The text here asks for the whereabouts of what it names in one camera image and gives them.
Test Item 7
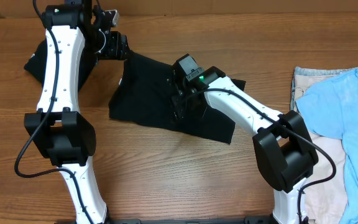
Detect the black t-shirt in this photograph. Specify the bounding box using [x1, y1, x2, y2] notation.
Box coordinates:
[109, 52, 235, 144]

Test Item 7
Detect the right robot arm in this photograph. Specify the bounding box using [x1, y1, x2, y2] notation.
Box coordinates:
[172, 54, 318, 223]

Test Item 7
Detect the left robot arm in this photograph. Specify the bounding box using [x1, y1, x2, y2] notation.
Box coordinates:
[14, 0, 130, 223]

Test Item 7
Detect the folded black garment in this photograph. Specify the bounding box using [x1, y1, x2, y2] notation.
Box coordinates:
[24, 39, 98, 90]

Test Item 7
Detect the light blue garment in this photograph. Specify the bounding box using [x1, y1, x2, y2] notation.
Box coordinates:
[296, 69, 358, 223]

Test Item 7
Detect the white pink garment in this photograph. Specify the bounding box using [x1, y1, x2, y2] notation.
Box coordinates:
[290, 63, 358, 224]

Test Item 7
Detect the cardboard back wall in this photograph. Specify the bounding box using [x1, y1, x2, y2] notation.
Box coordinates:
[0, 0, 358, 18]

